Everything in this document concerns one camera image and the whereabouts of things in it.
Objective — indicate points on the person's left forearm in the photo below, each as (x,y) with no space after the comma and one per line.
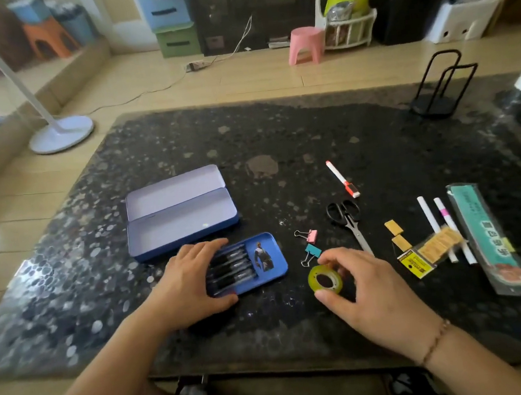
(99,380)

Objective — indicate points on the pink binder clip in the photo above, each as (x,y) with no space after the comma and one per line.
(310,235)

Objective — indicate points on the grey-blue bucket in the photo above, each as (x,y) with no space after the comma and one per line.
(76,24)

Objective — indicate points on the person's left hand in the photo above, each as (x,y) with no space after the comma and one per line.
(182,290)

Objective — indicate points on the plain white pen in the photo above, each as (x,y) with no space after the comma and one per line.
(430,217)

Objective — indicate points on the blue tin tray with picture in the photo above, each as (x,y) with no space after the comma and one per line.
(272,267)

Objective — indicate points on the white marker with red cap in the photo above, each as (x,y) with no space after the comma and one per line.
(340,178)

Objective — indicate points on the black pen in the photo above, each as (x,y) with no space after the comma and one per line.
(231,254)
(238,280)
(234,263)
(235,272)

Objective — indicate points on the yellow-green tape roll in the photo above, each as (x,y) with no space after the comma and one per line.
(316,274)

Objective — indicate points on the person's right forearm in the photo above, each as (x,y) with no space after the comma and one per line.
(479,367)

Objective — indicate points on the clear packet of yellow pads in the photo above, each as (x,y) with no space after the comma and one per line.
(431,252)

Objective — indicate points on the black bin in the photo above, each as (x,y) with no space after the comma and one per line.
(403,11)

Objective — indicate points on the white plastic rack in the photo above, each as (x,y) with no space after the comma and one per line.
(350,32)

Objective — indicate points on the light blue bucket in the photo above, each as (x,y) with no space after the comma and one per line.
(31,9)

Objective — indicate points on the white power strip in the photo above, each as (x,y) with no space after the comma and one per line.
(195,65)

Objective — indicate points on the blue fabric storage box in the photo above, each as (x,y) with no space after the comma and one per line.
(164,9)

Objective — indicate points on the white storage bin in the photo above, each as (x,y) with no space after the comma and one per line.
(459,22)

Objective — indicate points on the person's left thumb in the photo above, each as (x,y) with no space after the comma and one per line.
(220,303)

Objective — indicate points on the small yellow sticky pad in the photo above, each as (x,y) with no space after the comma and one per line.
(394,227)
(402,243)

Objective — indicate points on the long teal plastic packet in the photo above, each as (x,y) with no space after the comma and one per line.
(489,237)

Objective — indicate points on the open blue tin pencil case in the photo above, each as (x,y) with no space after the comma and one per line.
(179,216)

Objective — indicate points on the teal binder clip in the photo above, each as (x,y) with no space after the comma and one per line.
(312,249)

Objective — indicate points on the black cabinet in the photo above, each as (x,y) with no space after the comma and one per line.
(242,13)

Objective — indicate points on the white standing fan base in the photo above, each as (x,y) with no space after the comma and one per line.
(59,134)

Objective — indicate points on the pink plastic stool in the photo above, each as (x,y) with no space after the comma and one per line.
(306,41)

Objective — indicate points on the green fabric storage box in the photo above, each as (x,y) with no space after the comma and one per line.
(179,41)

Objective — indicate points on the person's right hand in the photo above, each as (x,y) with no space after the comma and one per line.
(386,307)

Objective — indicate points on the white pen with pink band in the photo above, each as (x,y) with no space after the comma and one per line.
(449,220)

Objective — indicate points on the orange plastic stool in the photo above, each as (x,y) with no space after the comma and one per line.
(49,34)

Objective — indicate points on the person's right thumb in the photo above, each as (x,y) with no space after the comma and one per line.
(331,297)

